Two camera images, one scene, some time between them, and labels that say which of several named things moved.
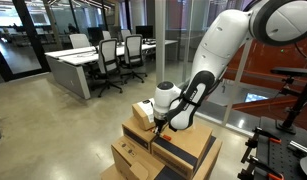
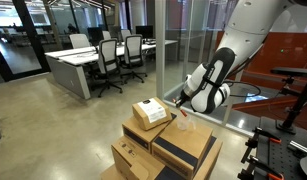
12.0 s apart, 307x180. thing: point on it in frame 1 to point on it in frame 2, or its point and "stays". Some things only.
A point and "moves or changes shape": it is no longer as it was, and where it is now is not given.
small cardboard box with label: (143, 112) stays
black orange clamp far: (253, 141) stays
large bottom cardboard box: (131, 160) stays
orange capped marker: (166, 137) moves or changes shape
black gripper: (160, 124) to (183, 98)
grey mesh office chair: (109, 74) stays
